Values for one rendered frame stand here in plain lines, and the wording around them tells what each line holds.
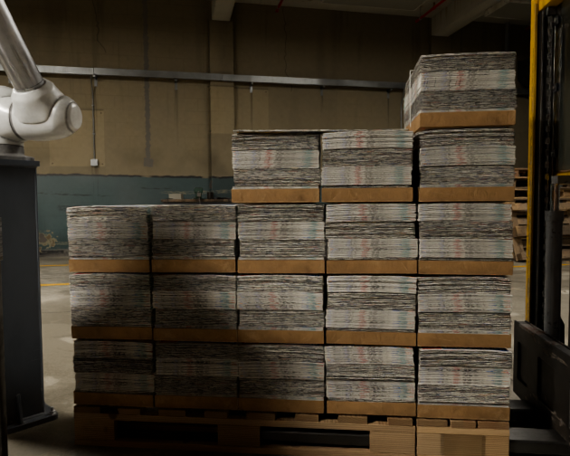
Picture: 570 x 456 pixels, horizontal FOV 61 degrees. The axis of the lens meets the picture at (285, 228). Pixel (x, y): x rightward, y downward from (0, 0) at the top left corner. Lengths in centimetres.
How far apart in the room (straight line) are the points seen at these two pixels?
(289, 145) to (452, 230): 58
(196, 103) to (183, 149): 80
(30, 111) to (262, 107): 685
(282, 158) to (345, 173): 21
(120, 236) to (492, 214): 120
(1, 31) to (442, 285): 161
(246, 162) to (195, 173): 673
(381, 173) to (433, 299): 43
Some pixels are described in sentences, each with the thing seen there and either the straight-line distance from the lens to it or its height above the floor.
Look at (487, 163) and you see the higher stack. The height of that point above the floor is 95.
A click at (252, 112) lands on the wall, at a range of 853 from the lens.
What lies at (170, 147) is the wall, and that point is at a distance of 835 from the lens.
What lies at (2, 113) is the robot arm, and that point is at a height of 116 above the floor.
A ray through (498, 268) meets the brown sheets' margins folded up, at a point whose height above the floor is 63.
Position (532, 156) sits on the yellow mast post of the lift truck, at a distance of 222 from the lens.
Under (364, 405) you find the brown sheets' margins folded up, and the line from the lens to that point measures 169.
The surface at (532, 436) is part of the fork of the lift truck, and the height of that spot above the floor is 7.
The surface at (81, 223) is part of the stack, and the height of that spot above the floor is 77.
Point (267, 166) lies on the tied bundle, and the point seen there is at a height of 95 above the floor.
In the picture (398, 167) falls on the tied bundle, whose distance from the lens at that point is 157.
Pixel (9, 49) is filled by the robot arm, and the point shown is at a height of 134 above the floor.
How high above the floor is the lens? 84
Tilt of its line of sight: 3 degrees down
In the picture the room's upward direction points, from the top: straight up
